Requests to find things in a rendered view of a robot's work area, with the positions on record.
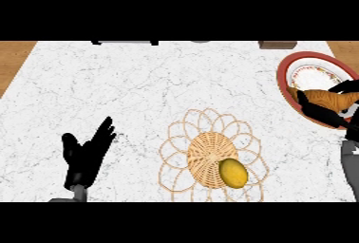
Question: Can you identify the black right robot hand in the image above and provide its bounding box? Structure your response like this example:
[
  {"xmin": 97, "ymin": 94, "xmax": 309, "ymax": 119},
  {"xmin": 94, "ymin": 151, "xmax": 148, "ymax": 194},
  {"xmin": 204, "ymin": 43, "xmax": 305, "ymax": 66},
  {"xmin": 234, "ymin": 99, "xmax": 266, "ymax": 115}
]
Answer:
[{"xmin": 296, "ymin": 79, "xmax": 359, "ymax": 142}]

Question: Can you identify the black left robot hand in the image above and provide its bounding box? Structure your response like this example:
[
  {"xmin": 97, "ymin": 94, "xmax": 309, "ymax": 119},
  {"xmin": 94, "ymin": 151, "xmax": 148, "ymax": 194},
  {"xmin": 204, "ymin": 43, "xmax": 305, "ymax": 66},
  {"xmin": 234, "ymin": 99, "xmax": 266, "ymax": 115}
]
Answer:
[{"xmin": 61, "ymin": 116, "xmax": 119, "ymax": 192}]

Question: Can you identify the brown croissant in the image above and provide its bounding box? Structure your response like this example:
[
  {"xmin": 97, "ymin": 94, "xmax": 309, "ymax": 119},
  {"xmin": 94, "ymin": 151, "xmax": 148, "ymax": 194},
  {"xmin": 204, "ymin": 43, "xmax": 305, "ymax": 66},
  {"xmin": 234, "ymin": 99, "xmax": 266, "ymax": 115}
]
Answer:
[{"xmin": 287, "ymin": 86, "xmax": 359, "ymax": 112}]

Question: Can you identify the red-rimmed white plate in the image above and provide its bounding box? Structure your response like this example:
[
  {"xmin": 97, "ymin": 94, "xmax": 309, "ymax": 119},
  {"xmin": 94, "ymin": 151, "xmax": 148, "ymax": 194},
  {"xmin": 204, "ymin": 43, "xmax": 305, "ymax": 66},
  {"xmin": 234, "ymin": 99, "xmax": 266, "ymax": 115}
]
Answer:
[{"xmin": 277, "ymin": 50, "xmax": 359, "ymax": 130}]

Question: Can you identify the woven wicker placemat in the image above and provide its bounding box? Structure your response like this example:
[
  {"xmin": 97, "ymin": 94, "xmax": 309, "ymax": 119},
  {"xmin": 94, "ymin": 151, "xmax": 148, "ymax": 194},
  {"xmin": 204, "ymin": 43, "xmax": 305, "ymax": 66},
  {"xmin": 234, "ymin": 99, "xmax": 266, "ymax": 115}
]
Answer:
[{"xmin": 157, "ymin": 107, "xmax": 271, "ymax": 203}]

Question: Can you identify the brown box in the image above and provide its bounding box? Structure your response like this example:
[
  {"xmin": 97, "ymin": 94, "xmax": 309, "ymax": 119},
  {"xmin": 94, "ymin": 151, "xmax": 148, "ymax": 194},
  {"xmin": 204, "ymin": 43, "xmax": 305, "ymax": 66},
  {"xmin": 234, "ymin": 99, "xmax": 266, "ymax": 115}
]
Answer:
[{"xmin": 259, "ymin": 40, "xmax": 299, "ymax": 50}]

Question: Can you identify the yellow lemon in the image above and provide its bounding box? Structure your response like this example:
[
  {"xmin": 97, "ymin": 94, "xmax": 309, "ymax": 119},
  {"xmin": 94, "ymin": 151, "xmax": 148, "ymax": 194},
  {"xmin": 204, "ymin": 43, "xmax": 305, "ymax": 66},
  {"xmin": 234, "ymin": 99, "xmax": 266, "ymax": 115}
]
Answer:
[{"xmin": 218, "ymin": 158, "xmax": 250, "ymax": 190}]

